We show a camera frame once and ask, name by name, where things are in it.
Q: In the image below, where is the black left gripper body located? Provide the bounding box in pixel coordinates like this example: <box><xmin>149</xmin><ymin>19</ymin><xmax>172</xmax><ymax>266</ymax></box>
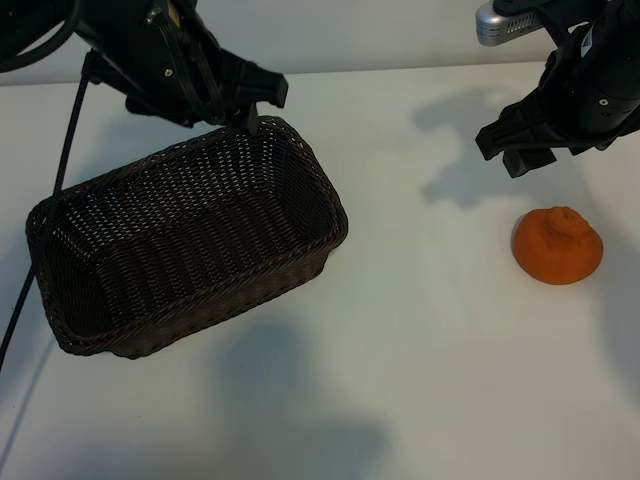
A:
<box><xmin>74</xmin><ymin>0</ymin><xmax>239</xmax><ymax>130</ymax></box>

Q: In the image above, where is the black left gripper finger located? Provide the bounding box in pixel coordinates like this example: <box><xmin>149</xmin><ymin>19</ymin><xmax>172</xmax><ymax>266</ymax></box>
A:
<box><xmin>219</xmin><ymin>48</ymin><xmax>290</xmax><ymax>109</ymax></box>
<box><xmin>230</xmin><ymin>102</ymin><xmax>262</xmax><ymax>137</ymax></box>

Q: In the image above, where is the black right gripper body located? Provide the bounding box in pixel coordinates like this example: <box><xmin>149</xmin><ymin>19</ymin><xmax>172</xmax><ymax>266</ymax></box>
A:
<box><xmin>532</xmin><ymin>9</ymin><xmax>640</xmax><ymax>157</ymax></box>

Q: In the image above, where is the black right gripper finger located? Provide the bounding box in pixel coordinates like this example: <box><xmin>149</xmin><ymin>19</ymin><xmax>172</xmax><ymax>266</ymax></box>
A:
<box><xmin>504</xmin><ymin>142</ymin><xmax>559</xmax><ymax>179</ymax></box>
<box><xmin>477</xmin><ymin>94</ymin><xmax>551</xmax><ymax>161</ymax></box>

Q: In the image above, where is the orange with knobbed top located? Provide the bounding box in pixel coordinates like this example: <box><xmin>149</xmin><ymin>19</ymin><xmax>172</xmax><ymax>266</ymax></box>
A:
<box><xmin>512</xmin><ymin>205</ymin><xmax>605</xmax><ymax>286</ymax></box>

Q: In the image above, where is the dark brown woven basket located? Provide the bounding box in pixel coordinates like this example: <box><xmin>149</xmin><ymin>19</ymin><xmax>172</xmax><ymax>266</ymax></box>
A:
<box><xmin>24</xmin><ymin>114</ymin><xmax>350</xmax><ymax>360</ymax></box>

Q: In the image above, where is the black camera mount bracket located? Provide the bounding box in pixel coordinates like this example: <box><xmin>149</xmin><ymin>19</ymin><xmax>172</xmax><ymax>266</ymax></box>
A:
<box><xmin>492</xmin><ymin>0</ymin><xmax>606</xmax><ymax>51</ymax></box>

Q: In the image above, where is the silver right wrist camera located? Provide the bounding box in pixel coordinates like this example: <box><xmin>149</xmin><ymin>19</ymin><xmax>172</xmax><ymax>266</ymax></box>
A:
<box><xmin>473</xmin><ymin>2</ymin><xmax>547</xmax><ymax>49</ymax></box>

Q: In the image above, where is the thick black cable loop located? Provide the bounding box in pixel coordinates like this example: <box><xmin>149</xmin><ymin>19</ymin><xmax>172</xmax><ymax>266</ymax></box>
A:
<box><xmin>0</xmin><ymin>0</ymin><xmax>76</xmax><ymax>75</ymax></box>

